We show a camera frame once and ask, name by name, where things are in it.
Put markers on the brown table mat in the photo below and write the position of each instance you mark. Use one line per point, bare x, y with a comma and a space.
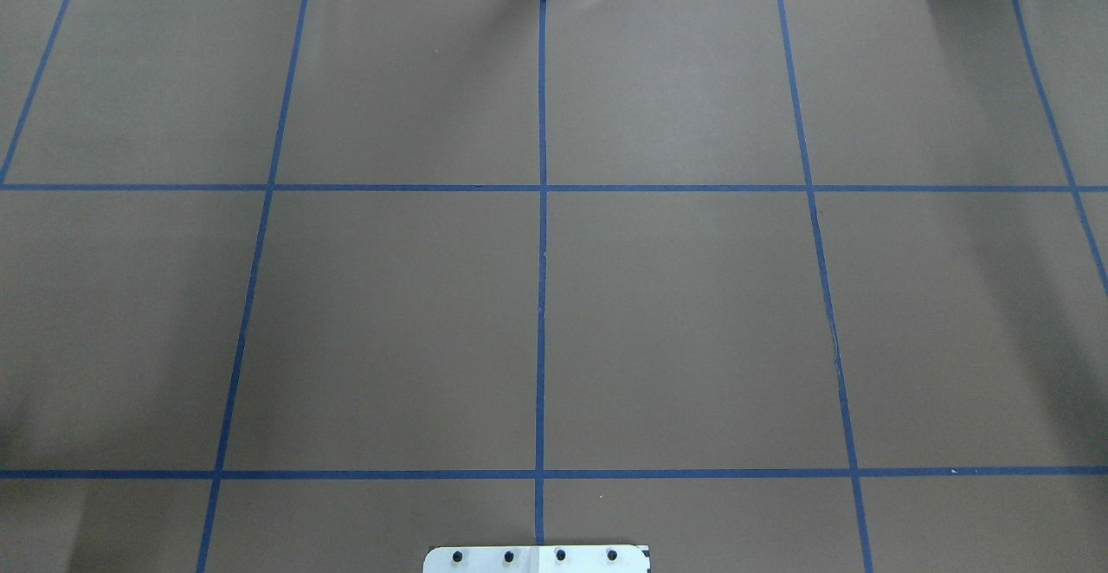
341, 285

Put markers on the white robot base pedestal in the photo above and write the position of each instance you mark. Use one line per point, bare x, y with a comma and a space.
539, 558

